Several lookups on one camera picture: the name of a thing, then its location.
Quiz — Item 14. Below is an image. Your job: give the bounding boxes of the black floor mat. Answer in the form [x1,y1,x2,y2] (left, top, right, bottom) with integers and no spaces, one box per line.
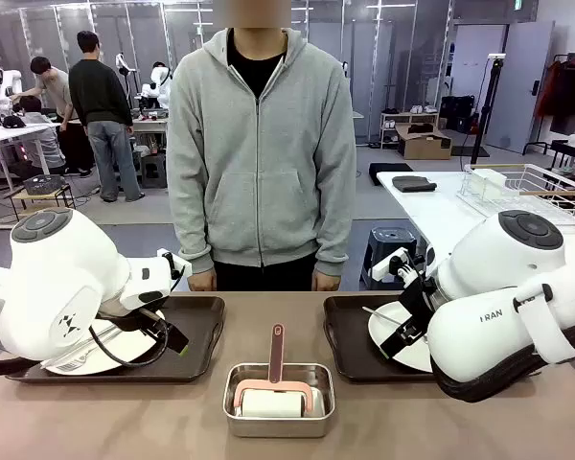
[367,162,416,188]

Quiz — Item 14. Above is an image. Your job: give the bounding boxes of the folded dark grey cloth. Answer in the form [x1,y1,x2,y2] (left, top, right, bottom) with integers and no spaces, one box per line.
[391,174,439,195]

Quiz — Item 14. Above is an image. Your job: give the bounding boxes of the white shoe rack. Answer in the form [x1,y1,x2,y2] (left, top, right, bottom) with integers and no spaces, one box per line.
[379,110,445,150]

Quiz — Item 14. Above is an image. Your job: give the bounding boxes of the silver fork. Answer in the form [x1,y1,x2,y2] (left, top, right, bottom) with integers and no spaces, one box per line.
[52,334,117,375]
[361,306,413,330]

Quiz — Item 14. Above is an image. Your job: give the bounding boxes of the white round plate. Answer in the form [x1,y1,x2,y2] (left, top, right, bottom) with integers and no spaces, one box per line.
[44,309,170,377]
[367,301,435,375]

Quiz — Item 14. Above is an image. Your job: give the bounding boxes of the grey door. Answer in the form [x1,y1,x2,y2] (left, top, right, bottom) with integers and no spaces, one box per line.
[485,20,556,155]

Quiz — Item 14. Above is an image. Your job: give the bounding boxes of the person's left forearm grey sleeve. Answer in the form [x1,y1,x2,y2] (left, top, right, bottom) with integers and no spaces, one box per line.
[312,191,357,279]

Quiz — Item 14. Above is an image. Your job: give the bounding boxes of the black hanging garment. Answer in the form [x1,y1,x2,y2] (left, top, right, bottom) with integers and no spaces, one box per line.
[550,60,575,137]

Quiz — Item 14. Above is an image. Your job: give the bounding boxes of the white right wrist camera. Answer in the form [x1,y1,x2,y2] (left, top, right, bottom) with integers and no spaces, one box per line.
[370,247,426,289]

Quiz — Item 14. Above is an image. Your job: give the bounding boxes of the person's right hand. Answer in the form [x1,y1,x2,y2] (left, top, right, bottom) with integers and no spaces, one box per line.
[187,268,219,293]

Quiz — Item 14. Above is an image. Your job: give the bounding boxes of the person's left hand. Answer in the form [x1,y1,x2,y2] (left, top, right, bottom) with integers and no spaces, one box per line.
[311,271,342,293]

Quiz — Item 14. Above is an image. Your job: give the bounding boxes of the black storage cases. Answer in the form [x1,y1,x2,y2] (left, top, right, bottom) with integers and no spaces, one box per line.
[440,94,478,135]

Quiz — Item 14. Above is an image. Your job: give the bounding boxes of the white workbench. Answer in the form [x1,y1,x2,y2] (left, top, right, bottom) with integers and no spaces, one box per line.
[128,106,171,138]

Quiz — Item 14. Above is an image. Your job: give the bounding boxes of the white office desk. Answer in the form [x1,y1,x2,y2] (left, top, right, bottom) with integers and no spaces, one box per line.
[0,123,61,229]

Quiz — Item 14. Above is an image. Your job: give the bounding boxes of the orange hanging jacket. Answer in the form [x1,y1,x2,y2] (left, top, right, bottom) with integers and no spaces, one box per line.
[535,60,564,119]

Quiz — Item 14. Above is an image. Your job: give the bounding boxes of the black stand with white device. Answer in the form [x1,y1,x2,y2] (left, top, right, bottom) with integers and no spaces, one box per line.
[469,52,507,157]

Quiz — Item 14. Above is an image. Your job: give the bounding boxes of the rectangular steel container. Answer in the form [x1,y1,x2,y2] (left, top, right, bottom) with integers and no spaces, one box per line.
[222,362,336,439]

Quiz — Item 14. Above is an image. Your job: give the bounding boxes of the grey step stool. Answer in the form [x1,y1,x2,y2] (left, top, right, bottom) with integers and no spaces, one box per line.
[139,152,168,190]

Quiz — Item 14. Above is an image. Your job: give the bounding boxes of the brown serving tray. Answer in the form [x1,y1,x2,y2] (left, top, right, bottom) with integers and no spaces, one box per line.
[323,294,443,384]
[5,295,227,384]

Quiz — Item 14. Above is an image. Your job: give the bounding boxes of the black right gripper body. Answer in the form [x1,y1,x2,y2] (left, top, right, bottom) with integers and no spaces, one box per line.
[396,276,438,333]

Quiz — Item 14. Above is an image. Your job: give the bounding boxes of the dark blue plastic stool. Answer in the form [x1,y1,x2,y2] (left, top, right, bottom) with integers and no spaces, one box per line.
[360,225,420,291]

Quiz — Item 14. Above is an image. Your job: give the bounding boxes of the white cutlery holder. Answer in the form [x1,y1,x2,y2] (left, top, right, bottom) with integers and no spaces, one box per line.
[470,168,508,199]

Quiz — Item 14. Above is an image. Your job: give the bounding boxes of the man in light grey hoodie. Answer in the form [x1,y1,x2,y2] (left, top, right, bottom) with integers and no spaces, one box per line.
[17,94,69,176]

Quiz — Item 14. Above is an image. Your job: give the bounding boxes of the pink lint roller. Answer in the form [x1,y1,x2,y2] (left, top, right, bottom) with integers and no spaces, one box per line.
[233,323,314,420]

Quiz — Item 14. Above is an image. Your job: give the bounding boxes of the white wire dish rack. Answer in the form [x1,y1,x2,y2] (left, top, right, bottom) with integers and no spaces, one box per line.
[455,163,575,227]

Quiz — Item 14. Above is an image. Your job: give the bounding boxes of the man in grey t-shirt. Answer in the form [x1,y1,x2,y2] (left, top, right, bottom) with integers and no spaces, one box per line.
[30,56,76,133]

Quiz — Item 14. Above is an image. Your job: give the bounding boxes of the black utility cart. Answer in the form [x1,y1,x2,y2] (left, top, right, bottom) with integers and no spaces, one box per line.
[549,138,575,193]

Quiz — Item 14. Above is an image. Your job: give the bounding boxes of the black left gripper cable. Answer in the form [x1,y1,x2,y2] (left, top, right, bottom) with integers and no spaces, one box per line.
[87,309,172,370]

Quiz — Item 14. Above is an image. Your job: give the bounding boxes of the man in black sweater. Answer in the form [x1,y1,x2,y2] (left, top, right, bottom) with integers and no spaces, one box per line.
[68,30,147,204]

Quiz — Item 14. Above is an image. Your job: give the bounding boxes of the white side table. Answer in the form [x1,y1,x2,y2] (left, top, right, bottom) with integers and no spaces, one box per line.
[377,170,575,270]

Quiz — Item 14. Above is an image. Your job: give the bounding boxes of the person's right forearm grey sleeve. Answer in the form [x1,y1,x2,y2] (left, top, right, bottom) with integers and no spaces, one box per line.
[176,191,218,276]

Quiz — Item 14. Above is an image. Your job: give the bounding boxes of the person in grey hoodie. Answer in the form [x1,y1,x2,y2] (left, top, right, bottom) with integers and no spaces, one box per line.
[166,0,358,293]

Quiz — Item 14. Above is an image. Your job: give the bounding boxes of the black right arm cable sleeve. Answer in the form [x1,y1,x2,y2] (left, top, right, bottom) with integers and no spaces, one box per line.
[429,313,575,404]

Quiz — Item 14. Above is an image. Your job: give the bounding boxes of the open cardboard box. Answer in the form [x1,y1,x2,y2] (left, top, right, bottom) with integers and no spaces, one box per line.
[394,123,454,161]

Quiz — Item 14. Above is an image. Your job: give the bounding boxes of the white background humanoid robot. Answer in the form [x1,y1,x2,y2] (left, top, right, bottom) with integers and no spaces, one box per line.
[139,60,174,111]

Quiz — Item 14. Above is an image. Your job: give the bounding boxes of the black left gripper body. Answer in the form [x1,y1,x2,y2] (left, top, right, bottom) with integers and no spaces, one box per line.
[98,297,173,334]

